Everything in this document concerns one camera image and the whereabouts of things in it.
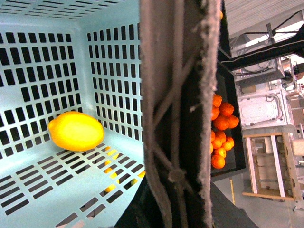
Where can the pile of orange tangerines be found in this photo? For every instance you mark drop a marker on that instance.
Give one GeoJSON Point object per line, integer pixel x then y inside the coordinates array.
{"type": "Point", "coordinates": [223, 119]}

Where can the white washing machine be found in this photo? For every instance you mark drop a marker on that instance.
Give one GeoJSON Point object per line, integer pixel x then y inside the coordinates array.
{"type": "Point", "coordinates": [268, 109]}

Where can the brown basket handle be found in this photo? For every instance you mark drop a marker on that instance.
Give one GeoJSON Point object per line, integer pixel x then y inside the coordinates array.
{"type": "Point", "coordinates": [179, 48]}

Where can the yellow lemon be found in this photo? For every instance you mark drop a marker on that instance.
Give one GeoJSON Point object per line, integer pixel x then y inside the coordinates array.
{"type": "Point", "coordinates": [76, 131]}

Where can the light blue plastic basket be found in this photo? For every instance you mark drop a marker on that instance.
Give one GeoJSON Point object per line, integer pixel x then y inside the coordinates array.
{"type": "Point", "coordinates": [58, 56]}

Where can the black fruit display tray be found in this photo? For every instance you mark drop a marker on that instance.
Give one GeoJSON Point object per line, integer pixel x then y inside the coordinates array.
{"type": "Point", "coordinates": [235, 159]}

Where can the wooden crate frame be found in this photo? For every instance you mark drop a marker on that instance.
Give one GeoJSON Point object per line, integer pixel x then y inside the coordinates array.
{"type": "Point", "coordinates": [274, 167]}

